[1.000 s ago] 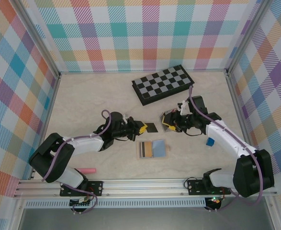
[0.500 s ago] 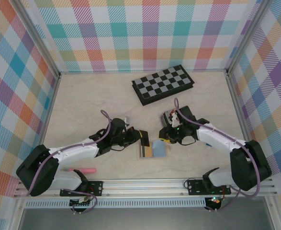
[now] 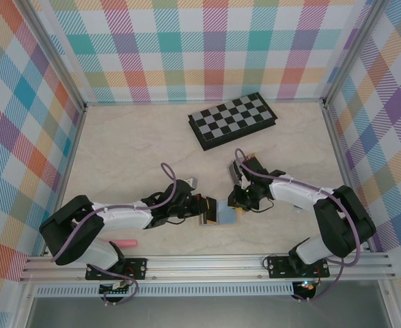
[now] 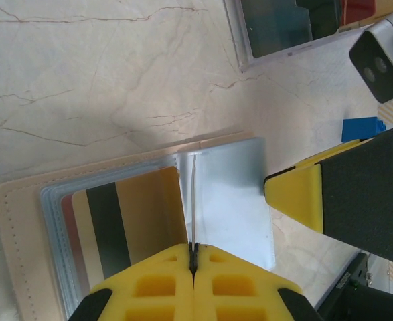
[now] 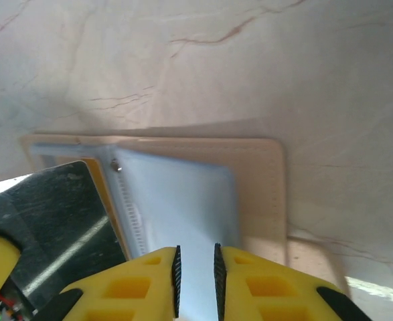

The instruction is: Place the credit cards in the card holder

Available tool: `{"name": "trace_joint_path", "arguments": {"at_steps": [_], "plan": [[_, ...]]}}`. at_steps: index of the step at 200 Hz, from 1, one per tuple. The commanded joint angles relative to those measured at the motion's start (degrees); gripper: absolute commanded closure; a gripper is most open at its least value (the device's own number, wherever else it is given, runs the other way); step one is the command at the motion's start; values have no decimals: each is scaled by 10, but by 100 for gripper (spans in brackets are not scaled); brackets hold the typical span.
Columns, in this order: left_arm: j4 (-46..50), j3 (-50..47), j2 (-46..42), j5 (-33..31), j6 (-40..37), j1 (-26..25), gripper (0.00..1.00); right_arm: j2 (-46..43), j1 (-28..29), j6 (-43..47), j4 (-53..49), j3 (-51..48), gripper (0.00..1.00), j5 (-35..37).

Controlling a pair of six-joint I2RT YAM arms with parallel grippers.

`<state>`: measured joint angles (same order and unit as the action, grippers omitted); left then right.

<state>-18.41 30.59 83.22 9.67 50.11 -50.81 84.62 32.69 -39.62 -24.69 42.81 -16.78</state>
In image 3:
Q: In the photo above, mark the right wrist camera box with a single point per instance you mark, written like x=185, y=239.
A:
x=256, y=167

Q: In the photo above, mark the pink cylinder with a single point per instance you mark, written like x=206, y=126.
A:
x=125, y=242

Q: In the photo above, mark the grey metal panel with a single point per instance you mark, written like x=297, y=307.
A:
x=203, y=314

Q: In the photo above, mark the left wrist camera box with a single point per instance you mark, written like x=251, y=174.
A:
x=191, y=182

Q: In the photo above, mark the aluminium frame rail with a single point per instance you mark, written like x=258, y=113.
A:
x=135, y=102
x=68, y=171
x=340, y=153

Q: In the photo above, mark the small circuit board with LEDs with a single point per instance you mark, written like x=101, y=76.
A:
x=306, y=285

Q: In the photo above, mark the black folding chess board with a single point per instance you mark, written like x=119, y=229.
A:
x=232, y=118

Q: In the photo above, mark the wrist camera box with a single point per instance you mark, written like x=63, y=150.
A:
x=256, y=167
x=191, y=182

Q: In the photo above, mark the wide aluminium base rail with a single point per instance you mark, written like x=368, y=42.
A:
x=203, y=268

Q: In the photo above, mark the black and gold credit card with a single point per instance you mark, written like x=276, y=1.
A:
x=214, y=209

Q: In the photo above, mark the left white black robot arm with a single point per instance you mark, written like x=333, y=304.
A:
x=125, y=217

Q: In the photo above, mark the grey white credit card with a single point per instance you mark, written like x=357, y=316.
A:
x=233, y=174

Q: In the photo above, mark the aluminium frame post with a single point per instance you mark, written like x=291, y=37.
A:
x=352, y=54
x=55, y=54

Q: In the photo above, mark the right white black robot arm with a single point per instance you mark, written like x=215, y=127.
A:
x=296, y=194

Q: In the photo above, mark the small green circuit board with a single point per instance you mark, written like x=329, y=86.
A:
x=116, y=288

